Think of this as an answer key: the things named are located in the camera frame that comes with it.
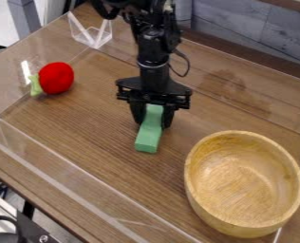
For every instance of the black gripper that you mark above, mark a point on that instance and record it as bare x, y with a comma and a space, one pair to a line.
153, 87

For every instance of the green foam stick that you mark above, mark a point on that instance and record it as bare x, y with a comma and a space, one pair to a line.
150, 130

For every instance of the brown wooden bowl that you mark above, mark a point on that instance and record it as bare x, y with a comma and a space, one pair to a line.
242, 183

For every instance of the red plush tomato toy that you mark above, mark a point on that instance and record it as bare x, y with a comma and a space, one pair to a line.
53, 80

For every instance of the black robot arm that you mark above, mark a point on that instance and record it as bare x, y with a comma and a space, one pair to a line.
157, 34

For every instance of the black device lower left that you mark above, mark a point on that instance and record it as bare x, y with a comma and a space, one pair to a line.
21, 230

